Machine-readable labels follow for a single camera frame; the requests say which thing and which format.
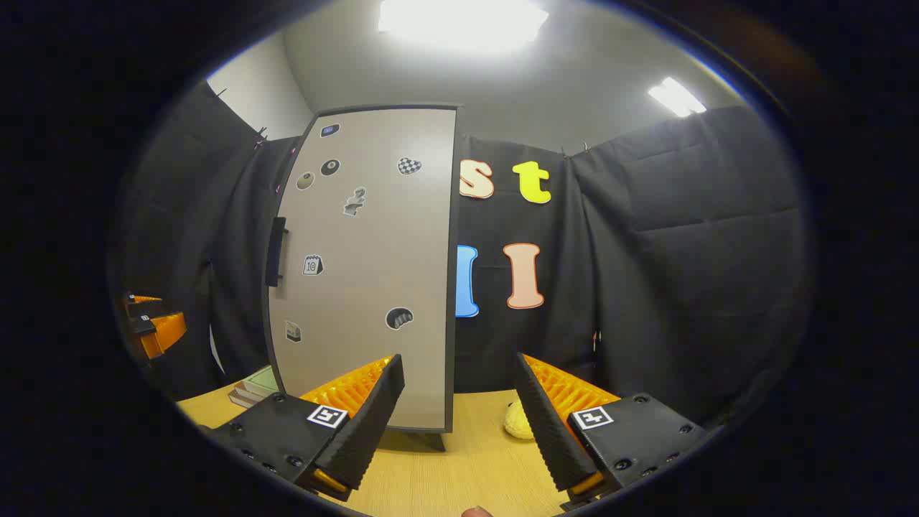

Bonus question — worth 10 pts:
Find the grey cabinet door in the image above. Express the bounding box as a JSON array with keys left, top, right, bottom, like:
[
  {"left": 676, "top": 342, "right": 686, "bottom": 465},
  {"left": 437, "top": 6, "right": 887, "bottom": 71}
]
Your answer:
[{"left": 267, "top": 108, "right": 457, "bottom": 432}]

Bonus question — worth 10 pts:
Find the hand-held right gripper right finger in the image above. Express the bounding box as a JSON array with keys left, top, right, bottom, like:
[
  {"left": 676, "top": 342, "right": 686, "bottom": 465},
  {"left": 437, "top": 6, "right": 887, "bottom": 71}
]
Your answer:
[{"left": 513, "top": 352, "right": 709, "bottom": 512}]

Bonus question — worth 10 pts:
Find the black backdrop cloth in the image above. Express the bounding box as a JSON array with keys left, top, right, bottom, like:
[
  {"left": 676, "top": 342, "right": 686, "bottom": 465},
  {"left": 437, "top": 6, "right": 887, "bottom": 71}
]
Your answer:
[{"left": 115, "top": 79, "right": 812, "bottom": 432}]

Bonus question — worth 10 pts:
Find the small ceiling light panel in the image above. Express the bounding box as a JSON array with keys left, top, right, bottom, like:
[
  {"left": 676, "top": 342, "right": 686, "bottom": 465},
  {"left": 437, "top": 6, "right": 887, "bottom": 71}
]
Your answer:
[{"left": 648, "top": 77, "right": 708, "bottom": 118}]

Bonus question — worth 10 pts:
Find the large ceiling light panel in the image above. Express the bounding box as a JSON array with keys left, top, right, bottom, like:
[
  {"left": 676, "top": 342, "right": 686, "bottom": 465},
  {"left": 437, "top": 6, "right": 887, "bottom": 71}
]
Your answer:
[{"left": 378, "top": 0, "right": 550, "bottom": 51}]

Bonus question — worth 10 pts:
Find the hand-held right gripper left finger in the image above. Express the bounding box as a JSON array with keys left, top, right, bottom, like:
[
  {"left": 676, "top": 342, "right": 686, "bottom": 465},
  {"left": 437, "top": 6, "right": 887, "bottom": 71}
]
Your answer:
[{"left": 207, "top": 353, "right": 406, "bottom": 503}]

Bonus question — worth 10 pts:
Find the black door handle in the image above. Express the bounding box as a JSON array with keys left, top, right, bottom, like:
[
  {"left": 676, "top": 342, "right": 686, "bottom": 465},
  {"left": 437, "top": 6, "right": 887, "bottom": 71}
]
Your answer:
[{"left": 265, "top": 217, "right": 289, "bottom": 288}]

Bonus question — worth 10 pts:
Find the pale yellow lumpy object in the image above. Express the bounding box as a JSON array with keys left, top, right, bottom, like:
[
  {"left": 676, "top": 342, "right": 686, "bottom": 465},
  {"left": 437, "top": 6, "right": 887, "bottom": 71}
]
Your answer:
[{"left": 503, "top": 401, "right": 536, "bottom": 440}]

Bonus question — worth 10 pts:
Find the grey cabinet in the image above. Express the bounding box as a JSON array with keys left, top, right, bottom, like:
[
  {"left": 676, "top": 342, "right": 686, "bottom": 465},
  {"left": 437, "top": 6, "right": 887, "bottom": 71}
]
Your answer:
[{"left": 266, "top": 104, "right": 461, "bottom": 453}]

